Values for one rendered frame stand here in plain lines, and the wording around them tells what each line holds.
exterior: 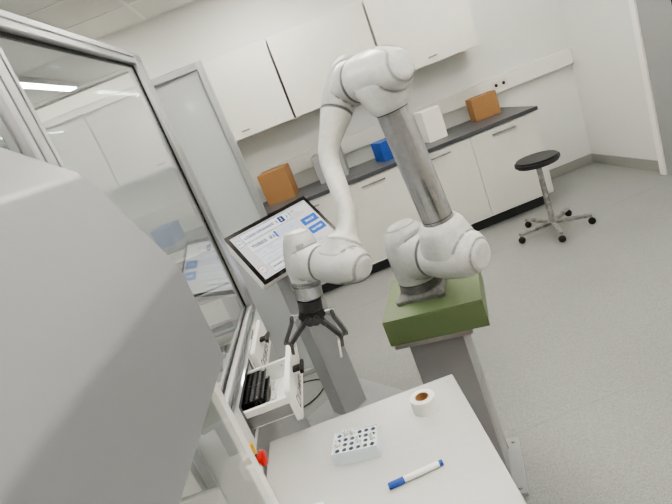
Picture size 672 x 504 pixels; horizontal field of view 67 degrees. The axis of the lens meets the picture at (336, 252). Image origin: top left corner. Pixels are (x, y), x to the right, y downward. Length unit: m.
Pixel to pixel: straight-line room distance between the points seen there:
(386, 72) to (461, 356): 1.02
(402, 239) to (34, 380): 1.46
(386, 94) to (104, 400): 1.20
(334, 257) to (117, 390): 0.98
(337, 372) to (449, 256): 1.33
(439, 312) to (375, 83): 0.76
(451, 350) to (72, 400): 1.61
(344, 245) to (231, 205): 1.84
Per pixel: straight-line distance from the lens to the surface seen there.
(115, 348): 0.45
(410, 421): 1.45
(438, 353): 1.90
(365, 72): 1.47
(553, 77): 5.80
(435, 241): 1.59
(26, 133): 1.06
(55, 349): 0.41
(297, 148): 5.07
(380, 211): 4.52
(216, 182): 3.12
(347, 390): 2.82
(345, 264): 1.33
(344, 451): 1.39
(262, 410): 1.54
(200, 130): 3.10
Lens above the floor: 1.62
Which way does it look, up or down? 16 degrees down
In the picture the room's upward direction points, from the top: 22 degrees counter-clockwise
